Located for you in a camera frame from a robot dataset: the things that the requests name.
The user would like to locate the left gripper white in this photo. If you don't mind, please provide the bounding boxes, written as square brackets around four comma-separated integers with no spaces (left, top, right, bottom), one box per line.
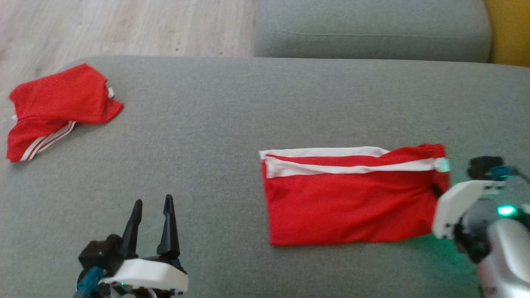
[101,195,189,298]

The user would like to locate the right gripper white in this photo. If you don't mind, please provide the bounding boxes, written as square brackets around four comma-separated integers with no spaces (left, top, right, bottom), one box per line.
[432,181,504,263]

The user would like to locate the red white-striped basketball shorts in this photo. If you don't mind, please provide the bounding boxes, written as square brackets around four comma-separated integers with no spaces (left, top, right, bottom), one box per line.
[259,143,451,247]

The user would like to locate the red Bulls basketball jersey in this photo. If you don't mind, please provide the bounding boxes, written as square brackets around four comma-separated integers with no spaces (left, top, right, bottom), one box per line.
[6,63,124,163]

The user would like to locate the large grey sofa seat cushion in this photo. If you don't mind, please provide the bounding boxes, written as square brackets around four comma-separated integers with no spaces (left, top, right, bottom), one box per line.
[0,56,530,298]

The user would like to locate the yellow sofa backrest cushion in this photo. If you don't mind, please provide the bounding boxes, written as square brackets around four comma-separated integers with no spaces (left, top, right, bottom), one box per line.
[484,0,530,68]

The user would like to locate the left camera cable teal plug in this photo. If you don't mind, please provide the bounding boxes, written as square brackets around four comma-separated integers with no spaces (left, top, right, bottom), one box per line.
[76,266,106,298]

